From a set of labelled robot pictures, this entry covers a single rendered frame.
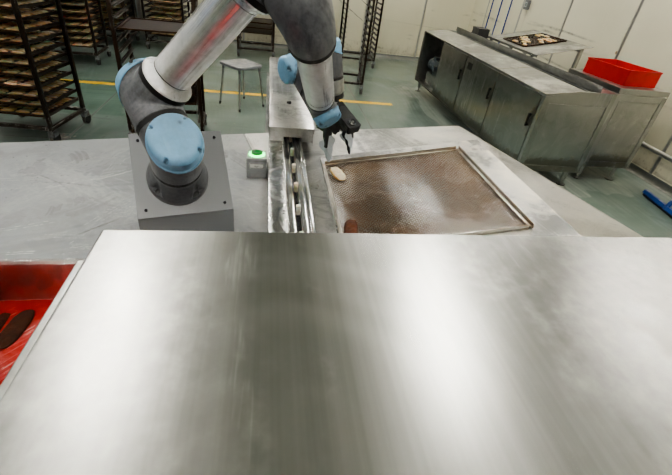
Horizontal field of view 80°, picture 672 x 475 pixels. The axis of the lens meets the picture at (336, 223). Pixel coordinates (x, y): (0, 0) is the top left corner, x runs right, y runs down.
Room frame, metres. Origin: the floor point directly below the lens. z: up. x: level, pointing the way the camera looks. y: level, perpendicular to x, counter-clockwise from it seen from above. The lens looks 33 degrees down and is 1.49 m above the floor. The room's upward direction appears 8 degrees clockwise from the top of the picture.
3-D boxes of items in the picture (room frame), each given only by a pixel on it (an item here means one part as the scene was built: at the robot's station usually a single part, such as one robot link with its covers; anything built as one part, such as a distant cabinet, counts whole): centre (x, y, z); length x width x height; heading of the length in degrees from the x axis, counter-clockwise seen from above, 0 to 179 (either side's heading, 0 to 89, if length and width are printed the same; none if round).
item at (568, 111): (4.85, -1.77, 0.51); 3.00 x 1.26 x 1.03; 12
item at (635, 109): (3.95, -2.37, 0.44); 0.70 x 0.55 x 0.87; 12
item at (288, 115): (2.12, 0.35, 0.89); 1.25 x 0.18 x 0.09; 12
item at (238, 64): (4.41, 1.24, 0.23); 0.36 x 0.36 x 0.46; 55
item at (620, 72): (3.95, -2.37, 0.94); 0.51 x 0.36 x 0.13; 16
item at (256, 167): (1.28, 0.30, 0.84); 0.08 x 0.08 x 0.11; 12
